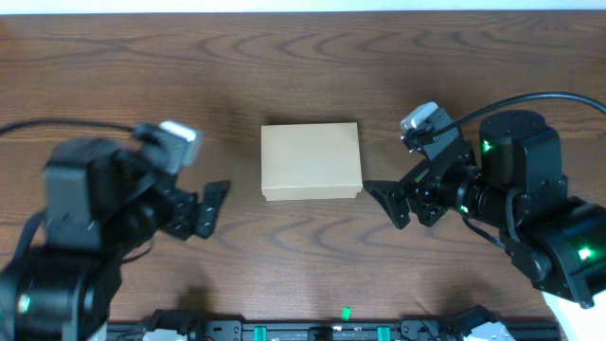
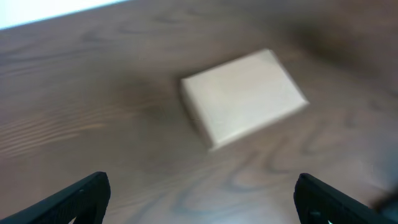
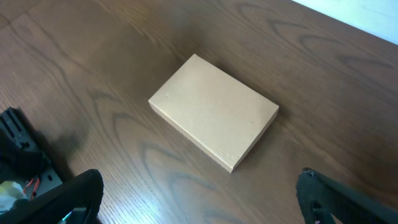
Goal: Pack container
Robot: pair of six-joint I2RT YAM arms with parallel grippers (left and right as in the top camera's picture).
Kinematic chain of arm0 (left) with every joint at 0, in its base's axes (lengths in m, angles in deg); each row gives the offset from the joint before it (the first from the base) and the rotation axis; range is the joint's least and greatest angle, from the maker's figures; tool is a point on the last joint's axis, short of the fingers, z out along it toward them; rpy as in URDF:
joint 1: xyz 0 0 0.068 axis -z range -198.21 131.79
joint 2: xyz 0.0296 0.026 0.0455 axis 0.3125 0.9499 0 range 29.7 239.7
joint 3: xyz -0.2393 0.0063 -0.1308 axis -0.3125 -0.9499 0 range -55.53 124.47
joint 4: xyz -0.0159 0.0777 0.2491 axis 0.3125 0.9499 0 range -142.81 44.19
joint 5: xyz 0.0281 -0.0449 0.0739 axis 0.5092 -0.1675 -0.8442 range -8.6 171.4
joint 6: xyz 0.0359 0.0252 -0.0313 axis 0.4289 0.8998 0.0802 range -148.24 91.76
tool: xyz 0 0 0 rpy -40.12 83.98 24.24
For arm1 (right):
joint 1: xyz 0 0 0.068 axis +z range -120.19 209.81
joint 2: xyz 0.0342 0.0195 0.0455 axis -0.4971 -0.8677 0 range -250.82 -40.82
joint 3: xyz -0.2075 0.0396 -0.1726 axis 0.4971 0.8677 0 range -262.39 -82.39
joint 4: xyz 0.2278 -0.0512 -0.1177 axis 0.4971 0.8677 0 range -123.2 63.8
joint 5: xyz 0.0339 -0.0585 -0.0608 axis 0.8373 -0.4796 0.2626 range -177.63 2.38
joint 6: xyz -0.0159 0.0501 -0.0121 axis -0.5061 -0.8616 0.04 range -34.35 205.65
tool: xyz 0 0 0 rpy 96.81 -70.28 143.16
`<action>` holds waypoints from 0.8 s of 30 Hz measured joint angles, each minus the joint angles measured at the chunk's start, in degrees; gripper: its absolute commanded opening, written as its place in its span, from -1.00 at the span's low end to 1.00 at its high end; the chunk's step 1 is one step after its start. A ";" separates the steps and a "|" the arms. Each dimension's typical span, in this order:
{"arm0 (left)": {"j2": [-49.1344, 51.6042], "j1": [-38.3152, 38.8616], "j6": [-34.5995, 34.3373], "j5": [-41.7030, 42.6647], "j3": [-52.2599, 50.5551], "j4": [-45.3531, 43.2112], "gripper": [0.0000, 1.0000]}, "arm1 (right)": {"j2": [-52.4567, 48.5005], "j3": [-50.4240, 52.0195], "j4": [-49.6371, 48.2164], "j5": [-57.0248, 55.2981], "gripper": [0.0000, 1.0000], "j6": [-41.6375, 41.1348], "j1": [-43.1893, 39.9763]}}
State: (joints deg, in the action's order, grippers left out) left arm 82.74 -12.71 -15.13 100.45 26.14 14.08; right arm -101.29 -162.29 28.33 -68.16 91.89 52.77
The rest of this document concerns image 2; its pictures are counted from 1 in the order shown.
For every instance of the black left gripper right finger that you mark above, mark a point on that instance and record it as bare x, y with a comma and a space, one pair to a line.
317, 202

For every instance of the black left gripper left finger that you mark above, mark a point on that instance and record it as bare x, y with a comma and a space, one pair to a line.
83, 202

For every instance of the cardboard box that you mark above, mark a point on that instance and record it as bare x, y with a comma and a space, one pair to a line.
239, 97

